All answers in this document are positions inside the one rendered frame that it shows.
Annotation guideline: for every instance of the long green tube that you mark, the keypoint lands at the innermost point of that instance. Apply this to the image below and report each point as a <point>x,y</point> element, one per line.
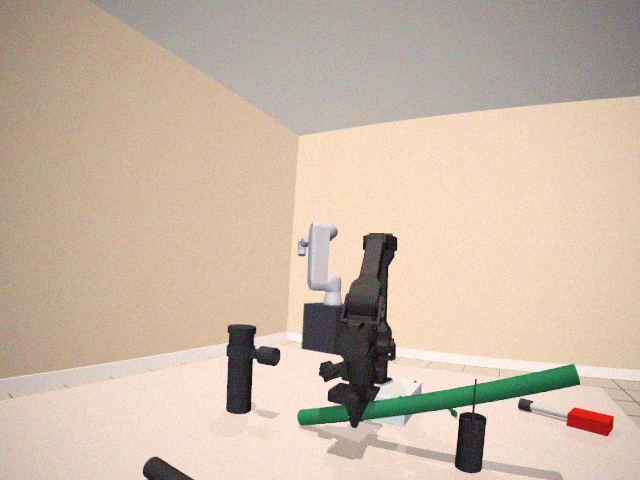
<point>502,389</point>

